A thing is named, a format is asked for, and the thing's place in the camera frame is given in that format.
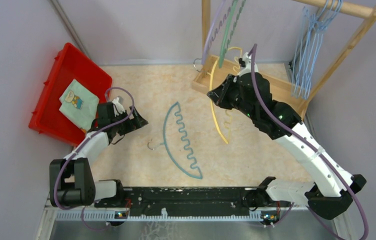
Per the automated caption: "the light blue wire hanger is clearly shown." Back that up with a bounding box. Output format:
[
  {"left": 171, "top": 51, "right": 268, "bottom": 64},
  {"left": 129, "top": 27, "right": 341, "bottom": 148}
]
[
  {"left": 293, "top": 0, "right": 331, "bottom": 97},
  {"left": 303, "top": 0, "right": 344, "bottom": 100},
  {"left": 298, "top": 0, "right": 338, "bottom": 99},
  {"left": 290, "top": 7, "right": 325, "bottom": 94}
]

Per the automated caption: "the green wavy hanger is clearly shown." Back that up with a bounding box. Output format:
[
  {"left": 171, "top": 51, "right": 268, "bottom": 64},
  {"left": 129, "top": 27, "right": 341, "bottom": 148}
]
[{"left": 218, "top": 0, "right": 246, "bottom": 68}]

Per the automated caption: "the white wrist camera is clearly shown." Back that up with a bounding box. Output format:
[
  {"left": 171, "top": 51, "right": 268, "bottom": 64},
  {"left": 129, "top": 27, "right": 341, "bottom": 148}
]
[
  {"left": 111, "top": 96, "right": 126, "bottom": 116},
  {"left": 237, "top": 52, "right": 259, "bottom": 77}
]

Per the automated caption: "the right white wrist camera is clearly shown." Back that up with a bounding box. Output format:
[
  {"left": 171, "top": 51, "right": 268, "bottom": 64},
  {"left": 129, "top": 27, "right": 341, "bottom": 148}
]
[{"left": 237, "top": 52, "right": 259, "bottom": 77}]

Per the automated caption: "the light green printed cloth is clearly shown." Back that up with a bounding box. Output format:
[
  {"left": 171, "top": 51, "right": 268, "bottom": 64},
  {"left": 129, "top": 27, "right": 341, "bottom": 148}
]
[{"left": 59, "top": 78, "right": 100, "bottom": 134}]

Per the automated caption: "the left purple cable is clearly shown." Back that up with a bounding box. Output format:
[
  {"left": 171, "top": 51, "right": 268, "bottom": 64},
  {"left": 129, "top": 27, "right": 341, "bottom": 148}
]
[{"left": 52, "top": 86, "right": 136, "bottom": 231}]

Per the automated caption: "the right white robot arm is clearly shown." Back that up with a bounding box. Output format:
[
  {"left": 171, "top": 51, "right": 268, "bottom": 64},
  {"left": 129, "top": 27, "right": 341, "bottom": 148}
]
[{"left": 206, "top": 72, "right": 367, "bottom": 220}]

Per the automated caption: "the red plastic bin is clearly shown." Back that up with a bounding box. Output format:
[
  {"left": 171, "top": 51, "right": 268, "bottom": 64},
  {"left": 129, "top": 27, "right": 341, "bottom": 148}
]
[{"left": 28, "top": 42, "right": 113, "bottom": 146}]

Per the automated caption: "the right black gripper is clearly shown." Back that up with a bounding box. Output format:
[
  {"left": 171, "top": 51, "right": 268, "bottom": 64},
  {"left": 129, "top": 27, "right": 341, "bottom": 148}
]
[{"left": 208, "top": 73, "right": 257, "bottom": 121}]

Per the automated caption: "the wooden hanger rack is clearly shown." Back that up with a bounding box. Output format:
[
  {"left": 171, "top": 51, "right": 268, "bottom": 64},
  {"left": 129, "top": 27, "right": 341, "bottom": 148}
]
[{"left": 191, "top": 2, "right": 376, "bottom": 123}]

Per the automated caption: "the purple wavy hanger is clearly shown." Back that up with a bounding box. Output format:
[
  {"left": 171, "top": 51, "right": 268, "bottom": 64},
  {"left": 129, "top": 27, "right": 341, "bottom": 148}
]
[{"left": 193, "top": 0, "right": 228, "bottom": 73}]

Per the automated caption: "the teal blue wavy hanger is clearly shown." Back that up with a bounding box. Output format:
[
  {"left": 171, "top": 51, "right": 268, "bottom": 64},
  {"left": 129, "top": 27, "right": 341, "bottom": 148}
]
[{"left": 147, "top": 101, "right": 204, "bottom": 180}]

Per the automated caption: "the yellow wavy hanger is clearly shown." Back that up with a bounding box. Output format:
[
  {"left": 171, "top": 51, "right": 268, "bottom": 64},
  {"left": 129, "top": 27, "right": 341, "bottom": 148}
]
[{"left": 208, "top": 46, "right": 244, "bottom": 145}]

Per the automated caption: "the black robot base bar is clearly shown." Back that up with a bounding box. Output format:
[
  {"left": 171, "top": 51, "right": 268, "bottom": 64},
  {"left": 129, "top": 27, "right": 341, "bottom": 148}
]
[{"left": 94, "top": 187, "right": 290, "bottom": 217}]

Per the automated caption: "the purple cable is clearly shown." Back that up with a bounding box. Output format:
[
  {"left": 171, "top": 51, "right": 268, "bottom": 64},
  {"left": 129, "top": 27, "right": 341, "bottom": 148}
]
[
  {"left": 52, "top": 86, "right": 136, "bottom": 231},
  {"left": 247, "top": 43, "right": 370, "bottom": 240}
]

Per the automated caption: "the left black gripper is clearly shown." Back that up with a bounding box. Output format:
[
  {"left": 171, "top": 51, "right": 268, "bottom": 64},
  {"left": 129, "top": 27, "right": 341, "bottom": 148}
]
[{"left": 110, "top": 105, "right": 148, "bottom": 136}]

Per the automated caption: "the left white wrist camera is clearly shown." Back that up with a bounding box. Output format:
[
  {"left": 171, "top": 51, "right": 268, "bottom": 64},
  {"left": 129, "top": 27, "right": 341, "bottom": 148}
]
[{"left": 111, "top": 96, "right": 126, "bottom": 116}]

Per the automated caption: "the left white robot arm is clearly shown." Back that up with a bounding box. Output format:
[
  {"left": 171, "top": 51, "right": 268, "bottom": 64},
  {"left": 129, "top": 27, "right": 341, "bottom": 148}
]
[{"left": 49, "top": 102, "right": 148, "bottom": 210}]

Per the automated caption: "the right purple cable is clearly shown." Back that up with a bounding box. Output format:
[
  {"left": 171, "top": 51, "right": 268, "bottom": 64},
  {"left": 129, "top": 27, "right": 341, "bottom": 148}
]
[{"left": 247, "top": 43, "right": 370, "bottom": 240}]

